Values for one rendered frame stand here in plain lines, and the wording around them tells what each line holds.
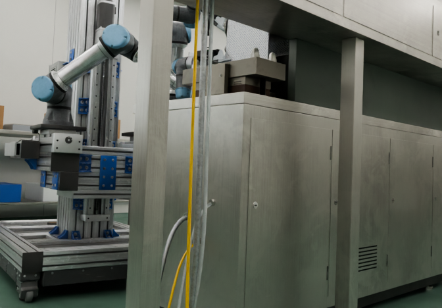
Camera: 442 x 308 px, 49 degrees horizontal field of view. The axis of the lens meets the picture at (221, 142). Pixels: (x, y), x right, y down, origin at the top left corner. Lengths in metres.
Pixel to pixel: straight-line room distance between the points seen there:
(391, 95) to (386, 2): 0.60
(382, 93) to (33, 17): 4.07
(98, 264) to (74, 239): 0.30
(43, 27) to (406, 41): 4.22
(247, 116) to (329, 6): 0.45
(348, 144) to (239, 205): 0.48
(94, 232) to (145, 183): 1.70
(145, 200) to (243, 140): 0.57
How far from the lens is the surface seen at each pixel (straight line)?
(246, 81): 1.75
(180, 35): 2.78
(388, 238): 2.48
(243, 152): 1.63
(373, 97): 2.35
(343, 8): 1.78
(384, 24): 2.02
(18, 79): 5.45
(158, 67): 1.19
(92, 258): 2.50
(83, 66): 2.41
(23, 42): 5.53
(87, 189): 2.58
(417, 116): 2.75
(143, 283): 1.19
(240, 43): 2.07
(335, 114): 2.07
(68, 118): 2.56
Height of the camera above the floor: 0.64
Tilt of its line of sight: 3 degrees up
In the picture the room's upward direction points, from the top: 2 degrees clockwise
